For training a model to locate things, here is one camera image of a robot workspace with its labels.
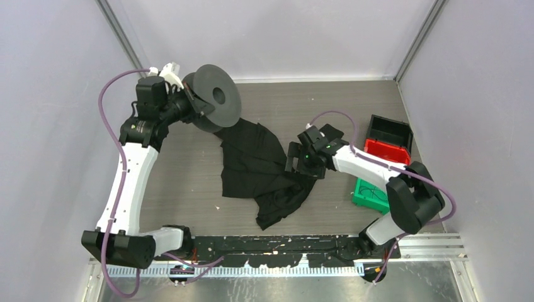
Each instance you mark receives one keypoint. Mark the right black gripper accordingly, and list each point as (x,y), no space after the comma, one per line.
(296,150)

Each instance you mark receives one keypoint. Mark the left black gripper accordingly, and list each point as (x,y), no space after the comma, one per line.
(196,106)

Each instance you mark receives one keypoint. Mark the grey plastic cable spool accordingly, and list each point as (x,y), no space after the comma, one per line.
(218,96)

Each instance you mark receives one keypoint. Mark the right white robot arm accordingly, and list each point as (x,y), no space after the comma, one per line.
(414,198)

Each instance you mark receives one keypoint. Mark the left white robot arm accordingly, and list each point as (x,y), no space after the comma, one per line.
(116,239)

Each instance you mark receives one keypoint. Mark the black cloth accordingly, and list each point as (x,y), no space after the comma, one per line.
(254,168)

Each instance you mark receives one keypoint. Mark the green plastic bin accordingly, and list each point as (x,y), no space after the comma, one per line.
(370,196)

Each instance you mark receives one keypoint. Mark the red plastic bin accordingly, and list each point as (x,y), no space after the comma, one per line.
(387,151)

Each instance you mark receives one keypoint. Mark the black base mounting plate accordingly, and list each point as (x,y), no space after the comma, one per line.
(281,251)

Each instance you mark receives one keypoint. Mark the black plastic bin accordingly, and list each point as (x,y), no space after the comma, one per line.
(390,131)

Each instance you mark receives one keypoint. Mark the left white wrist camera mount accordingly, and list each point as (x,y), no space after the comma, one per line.
(169,72)

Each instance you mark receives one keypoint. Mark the white slotted cable duct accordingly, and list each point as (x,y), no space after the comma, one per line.
(301,270)

